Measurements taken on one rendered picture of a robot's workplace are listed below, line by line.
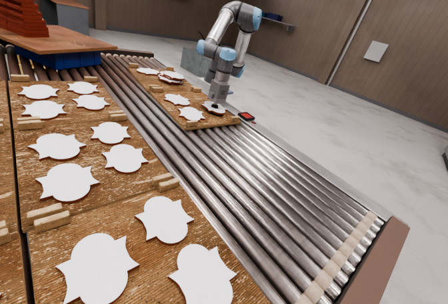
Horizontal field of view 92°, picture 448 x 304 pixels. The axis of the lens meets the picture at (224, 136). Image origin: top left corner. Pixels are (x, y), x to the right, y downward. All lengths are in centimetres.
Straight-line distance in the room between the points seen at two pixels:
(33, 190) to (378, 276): 87
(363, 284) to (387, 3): 944
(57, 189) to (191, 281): 39
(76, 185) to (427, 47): 946
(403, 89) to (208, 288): 929
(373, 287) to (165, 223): 52
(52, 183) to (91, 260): 24
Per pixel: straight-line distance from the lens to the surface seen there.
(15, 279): 57
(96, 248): 56
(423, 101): 956
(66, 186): 68
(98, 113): 103
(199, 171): 79
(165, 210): 61
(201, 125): 104
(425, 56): 952
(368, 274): 74
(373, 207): 108
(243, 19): 150
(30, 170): 77
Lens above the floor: 141
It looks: 28 degrees down
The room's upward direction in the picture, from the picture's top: 17 degrees clockwise
